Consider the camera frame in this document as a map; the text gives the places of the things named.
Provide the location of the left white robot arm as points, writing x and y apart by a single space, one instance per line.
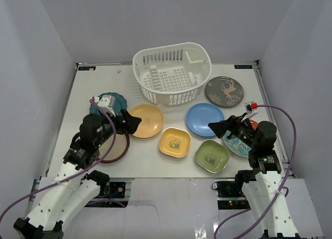
76 182

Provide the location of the teal scalloped plate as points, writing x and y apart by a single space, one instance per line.
120 103

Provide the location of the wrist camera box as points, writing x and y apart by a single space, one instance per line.
105 104
251 109

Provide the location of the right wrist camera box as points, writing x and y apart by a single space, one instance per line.
251 109

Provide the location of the beige plate brown rim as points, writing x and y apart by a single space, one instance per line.
118 150

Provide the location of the red teal flower plate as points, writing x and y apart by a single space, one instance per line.
236 146

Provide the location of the white plastic dish bin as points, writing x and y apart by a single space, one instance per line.
172 75

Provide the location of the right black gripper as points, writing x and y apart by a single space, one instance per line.
219 127

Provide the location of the square green panda plate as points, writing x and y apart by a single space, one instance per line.
212 156

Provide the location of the round blue plate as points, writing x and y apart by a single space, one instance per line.
200 115

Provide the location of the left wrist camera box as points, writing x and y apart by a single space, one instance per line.
105 104

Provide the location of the round yellow plate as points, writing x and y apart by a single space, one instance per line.
152 120

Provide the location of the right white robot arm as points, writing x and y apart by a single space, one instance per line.
263 184

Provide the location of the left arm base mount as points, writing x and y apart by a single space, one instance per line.
112 196

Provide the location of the square yellow panda plate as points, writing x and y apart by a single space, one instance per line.
175 142

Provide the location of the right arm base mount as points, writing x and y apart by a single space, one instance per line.
229 197

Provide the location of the grey deer plate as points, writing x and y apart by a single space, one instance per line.
224 91

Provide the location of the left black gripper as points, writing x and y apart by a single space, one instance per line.
122 124

